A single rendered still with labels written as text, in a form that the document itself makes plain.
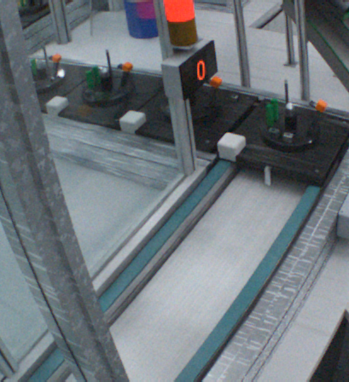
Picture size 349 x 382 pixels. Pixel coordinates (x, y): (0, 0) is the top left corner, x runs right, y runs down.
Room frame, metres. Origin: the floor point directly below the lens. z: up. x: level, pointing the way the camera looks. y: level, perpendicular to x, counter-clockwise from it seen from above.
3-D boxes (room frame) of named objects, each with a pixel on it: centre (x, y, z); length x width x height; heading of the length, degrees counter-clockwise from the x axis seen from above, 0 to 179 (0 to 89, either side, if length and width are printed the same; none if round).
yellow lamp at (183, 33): (0.95, -0.06, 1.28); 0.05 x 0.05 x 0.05
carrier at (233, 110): (1.18, -0.07, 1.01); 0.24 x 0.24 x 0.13; 52
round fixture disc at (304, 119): (1.03, -0.27, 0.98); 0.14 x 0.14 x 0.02
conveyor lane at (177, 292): (0.81, -0.07, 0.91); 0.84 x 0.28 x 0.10; 142
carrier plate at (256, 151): (1.03, -0.27, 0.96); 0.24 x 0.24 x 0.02; 52
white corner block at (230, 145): (1.01, -0.13, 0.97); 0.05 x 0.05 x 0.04; 52
